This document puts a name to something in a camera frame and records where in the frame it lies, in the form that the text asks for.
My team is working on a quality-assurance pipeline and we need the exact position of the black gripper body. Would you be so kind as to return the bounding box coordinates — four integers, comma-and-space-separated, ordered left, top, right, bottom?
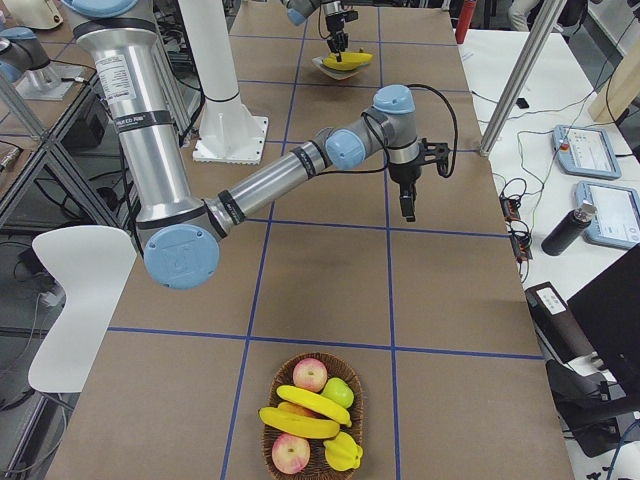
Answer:
389, 161, 422, 198
325, 13, 348, 48

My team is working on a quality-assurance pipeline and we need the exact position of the long yellow banana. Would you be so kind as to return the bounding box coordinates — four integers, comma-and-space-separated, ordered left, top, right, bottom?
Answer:
323, 51, 373, 71

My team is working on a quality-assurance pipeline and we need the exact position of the yellow banana top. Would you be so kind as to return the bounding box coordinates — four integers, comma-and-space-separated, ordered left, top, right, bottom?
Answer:
276, 385, 352, 427

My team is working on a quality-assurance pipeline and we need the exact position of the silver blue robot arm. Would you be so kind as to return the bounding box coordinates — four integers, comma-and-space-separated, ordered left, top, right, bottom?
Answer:
64, 1, 420, 289
282, 0, 358, 63

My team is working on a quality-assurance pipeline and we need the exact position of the grey square plate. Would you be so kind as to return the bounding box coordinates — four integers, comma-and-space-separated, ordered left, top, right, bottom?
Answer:
312, 56, 370, 81

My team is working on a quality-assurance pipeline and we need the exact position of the brown wicker basket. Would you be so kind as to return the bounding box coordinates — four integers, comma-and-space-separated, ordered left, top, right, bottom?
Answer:
258, 352, 365, 479

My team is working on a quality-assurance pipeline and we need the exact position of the orange circuit board far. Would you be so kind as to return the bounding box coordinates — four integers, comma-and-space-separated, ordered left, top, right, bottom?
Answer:
499, 197, 521, 222

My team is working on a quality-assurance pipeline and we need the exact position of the orange circuit board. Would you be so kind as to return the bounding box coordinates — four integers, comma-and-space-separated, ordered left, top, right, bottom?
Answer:
499, 197, 521, 222
509, 230, 532, 262

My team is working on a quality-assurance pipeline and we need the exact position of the orange circuit board near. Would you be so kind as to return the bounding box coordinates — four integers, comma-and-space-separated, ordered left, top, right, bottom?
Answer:
509, 230, 532, 262

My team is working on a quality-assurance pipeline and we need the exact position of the red fire extinguisher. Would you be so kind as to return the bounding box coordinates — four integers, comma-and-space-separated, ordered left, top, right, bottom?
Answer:
455, 0, 477, 45

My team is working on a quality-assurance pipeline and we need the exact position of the black water bottle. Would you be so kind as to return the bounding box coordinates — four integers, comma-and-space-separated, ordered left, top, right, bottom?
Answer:
541, 201, 597, 256

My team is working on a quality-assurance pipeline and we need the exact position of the teach pendant far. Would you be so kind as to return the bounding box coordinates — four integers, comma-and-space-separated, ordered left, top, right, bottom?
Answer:
552, 125, 622, 180

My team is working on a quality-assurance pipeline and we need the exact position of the teach pendant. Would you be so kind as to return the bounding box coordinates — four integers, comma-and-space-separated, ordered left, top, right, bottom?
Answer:
575, 180, 639, 250
552, 125, 622, 180

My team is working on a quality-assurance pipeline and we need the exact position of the red apple back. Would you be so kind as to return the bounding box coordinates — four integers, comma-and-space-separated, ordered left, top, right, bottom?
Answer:
292, 358, 328, 393

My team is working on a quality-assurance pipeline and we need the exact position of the red apple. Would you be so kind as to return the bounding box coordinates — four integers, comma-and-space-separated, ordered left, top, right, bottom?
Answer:
292, 358, 328, 393
271, 433, 311, 475

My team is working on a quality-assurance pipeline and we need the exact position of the black label printer box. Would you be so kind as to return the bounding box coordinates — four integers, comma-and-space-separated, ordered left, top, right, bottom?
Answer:
525, 282, 595, 363

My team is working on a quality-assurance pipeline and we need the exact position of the green apple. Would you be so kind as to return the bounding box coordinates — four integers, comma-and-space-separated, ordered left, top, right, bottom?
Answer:
321, 377, 355, 409

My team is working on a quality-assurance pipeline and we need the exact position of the teach pendant near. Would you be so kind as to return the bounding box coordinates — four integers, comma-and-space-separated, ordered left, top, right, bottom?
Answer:
575, 180, 639, 250

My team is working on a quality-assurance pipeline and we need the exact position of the black monitor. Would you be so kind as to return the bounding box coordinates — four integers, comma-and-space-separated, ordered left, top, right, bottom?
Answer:
569, 246, 639, 393

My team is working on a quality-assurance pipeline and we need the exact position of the wooden board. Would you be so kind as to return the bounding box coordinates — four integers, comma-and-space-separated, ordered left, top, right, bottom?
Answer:
588, 40, 639, 123

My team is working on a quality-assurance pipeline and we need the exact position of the yellow banana lower left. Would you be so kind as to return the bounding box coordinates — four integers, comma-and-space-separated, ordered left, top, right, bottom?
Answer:
258, 407, 340, 439

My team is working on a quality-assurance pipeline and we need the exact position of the yellow starfruit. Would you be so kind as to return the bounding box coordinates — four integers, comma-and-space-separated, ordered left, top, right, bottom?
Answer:
323, 431, 364, 471

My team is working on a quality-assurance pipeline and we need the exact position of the red apple front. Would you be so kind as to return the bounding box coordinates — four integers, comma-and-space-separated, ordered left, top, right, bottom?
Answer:
271, 433, 311, 475

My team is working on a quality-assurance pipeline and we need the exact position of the white chair seat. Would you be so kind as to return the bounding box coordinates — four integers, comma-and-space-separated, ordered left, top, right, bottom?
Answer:
28, 225, 136, 394

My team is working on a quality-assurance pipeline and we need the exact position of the right black braided cable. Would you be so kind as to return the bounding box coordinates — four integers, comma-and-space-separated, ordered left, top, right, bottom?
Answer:
359, 83, 460, 179

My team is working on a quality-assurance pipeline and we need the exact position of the white camera stand pillar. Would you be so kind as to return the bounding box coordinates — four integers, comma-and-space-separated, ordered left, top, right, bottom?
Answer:
179, 0, 269, 165

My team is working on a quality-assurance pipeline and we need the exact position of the aluminium frame post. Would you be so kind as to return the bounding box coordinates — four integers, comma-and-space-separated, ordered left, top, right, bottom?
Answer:
479, 0, 566, 157

